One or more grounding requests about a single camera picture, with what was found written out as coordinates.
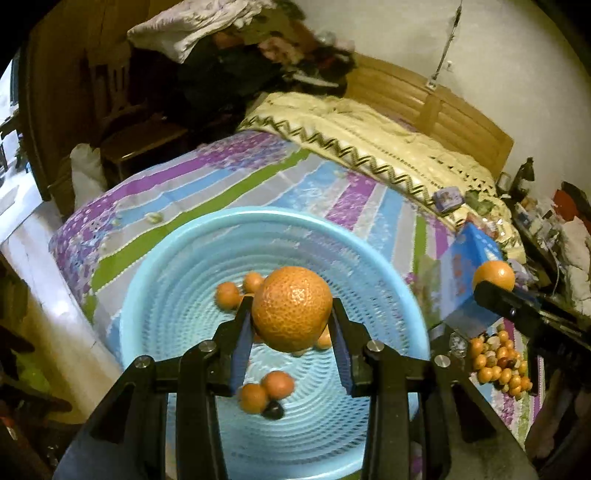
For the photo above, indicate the small orange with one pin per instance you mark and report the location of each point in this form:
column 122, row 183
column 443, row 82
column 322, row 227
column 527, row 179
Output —
column 497, row 272

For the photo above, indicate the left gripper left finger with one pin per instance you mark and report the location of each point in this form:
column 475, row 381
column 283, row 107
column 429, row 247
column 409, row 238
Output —
column 242, row 345

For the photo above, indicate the striped floral bed sheet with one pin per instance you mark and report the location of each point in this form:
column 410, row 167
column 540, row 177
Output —
column 160, row 402

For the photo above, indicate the large orange in pile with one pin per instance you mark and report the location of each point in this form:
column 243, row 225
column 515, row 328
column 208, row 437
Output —
column 476, row 347

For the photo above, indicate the light blue plastic basket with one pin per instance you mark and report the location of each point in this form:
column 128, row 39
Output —
column 169, row 308

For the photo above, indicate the large orange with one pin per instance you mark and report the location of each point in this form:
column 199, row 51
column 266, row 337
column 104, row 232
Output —
column 291, row 309
column 476, row 347

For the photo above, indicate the small purple tin box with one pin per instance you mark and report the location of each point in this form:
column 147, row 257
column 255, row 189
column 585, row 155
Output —
column 448, row 199

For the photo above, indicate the blue cardboard box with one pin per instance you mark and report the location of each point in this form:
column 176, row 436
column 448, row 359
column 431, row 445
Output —
column 455, row 302

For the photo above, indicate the cream patterned quilt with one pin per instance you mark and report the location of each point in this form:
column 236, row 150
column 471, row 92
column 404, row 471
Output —
column 359, row 138

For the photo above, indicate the wooden headboard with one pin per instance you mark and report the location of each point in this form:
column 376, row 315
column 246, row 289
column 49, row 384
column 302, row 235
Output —
column 402, row 94

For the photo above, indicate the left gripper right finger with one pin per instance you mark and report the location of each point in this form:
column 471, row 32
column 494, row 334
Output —
column 340, row 331

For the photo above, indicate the white cloth on pile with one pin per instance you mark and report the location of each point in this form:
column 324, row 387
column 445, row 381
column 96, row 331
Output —
column 175, row 31

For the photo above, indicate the cluttered bedside table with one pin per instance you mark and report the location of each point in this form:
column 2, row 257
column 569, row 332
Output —
column 554, row 234

